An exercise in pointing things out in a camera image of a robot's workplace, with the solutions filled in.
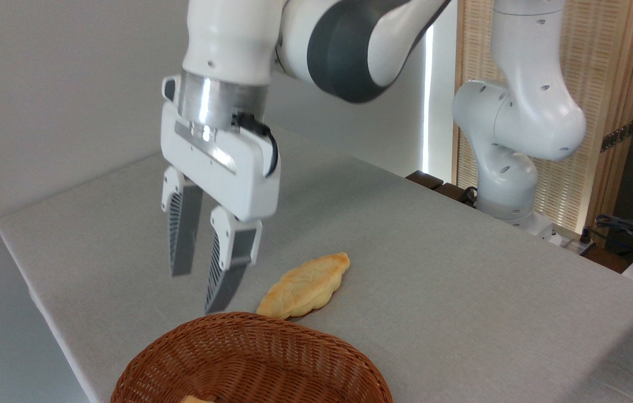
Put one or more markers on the grey tablecloth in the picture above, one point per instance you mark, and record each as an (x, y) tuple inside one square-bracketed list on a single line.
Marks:
[(462, 291)]

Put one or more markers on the brown wicker basket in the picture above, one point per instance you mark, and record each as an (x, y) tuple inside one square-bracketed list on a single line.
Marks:
[(249, 364)]

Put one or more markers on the metal screen hinge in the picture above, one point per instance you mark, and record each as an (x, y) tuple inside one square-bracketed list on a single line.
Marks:
[(618, 136)]

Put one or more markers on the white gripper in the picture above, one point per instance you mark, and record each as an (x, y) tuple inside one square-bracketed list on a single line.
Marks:
[(238, 179)]

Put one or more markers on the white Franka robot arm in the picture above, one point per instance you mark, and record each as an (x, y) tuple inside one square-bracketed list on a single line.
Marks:
[(523, 117)]

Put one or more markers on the bamboo folding screen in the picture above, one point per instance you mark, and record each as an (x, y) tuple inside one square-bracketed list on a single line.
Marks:
[(607, 61)]

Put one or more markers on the orange knotted bread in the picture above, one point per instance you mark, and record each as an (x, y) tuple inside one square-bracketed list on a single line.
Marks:
[(197, 399)]

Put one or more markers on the pale leaf-shaped bread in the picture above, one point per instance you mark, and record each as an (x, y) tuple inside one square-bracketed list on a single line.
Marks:
[(305, 285)]

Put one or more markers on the dark wooden furniture edge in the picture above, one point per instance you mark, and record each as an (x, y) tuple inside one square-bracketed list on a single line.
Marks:
[(434, 183)]

